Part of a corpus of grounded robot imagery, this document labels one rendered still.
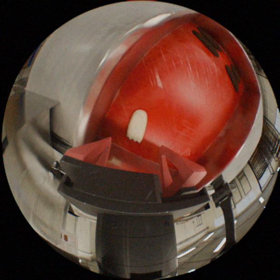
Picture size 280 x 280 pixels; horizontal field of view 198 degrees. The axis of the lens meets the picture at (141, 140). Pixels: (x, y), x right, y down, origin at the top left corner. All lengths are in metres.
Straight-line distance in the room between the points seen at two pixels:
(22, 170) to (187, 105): 0.39
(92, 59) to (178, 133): 0.26
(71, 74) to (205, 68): 0.31
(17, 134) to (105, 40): 0.25
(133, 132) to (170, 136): 0.09
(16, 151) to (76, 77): 0.20
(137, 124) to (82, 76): 0.17
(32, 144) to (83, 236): 3.67
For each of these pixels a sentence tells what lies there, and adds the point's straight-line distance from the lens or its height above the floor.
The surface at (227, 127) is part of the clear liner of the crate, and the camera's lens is 0.32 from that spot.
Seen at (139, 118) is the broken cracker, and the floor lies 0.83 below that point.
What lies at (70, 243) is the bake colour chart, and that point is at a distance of 1.18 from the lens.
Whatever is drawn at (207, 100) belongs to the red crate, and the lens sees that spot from 0.24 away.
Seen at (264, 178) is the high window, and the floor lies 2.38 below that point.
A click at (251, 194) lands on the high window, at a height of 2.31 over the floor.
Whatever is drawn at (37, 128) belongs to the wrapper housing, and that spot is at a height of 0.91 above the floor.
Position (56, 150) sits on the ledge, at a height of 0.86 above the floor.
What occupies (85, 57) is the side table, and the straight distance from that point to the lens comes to 0.24.
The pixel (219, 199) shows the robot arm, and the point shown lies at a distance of 0.50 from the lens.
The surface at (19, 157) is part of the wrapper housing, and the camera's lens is 0.23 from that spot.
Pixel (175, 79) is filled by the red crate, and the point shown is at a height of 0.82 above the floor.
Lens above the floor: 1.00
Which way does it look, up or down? 57 degrees down
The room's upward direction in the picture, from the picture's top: 176 degrees clockwise
